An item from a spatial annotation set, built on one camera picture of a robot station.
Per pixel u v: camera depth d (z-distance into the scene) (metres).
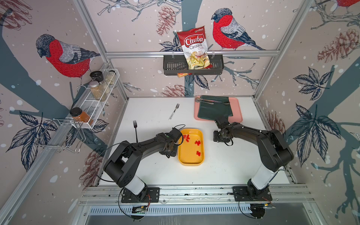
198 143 0.93
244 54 0.94
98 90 0.71
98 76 0.73
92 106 0.75
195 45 0.82
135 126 1.03
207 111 1.11
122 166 0.44
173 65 0.95
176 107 1.14
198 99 1.18
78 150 0.63
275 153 0.47
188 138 0.95
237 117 1.07
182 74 0.90
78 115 0.60
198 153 0.88
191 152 0.90
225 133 0.70
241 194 0.73
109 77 0.86
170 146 0.66
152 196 0.73
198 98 1.19
